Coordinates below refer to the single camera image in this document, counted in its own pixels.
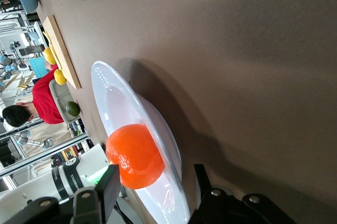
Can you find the orange fruit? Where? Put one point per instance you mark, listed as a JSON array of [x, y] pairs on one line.
[[137, 153]]

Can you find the yellow lemon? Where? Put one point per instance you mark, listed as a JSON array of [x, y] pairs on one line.
[[48, 57], [60, 77]]

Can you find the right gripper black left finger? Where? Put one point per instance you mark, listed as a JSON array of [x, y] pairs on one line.
[[108, 189]]

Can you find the grey collaborative robot arm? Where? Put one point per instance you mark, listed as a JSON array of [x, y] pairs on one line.
[[10, 65], [34, 142]]

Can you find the aluminium frame beam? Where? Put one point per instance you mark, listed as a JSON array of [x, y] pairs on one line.
[[52, 151]]

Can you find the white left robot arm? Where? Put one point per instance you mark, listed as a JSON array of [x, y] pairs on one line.
[[31, 189]]

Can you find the wooden cutting board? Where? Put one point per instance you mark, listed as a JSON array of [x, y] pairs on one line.
[[64, 50]]

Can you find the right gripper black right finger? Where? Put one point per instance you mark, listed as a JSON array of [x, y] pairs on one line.
[[210, 208]]

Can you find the white round plate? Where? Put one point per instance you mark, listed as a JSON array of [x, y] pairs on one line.
[[118, 108]]

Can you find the person in red shirt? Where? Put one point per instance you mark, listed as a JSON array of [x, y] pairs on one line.
[[44, 97]]

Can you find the dark green lime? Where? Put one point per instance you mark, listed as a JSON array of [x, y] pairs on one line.
[[73, 108]]

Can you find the teal box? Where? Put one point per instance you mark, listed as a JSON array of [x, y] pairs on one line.
[[38, 67]]

